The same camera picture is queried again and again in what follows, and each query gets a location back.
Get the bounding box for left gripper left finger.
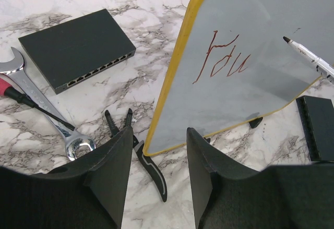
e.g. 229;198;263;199
1;128;133;228

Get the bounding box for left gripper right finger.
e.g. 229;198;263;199
187;128;333;228

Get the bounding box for yellow framed whiteboard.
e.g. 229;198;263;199
144;0;333;156

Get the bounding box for white marker pen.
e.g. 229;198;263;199
283;37;333;84

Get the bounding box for black flat box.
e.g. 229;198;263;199
296;95;333;162

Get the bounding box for black handled pliers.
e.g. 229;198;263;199
104;108;168;203

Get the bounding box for red handled screwdriver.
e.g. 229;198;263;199
1;79;75;131

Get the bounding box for black network switch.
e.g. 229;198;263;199
19;9;136;94

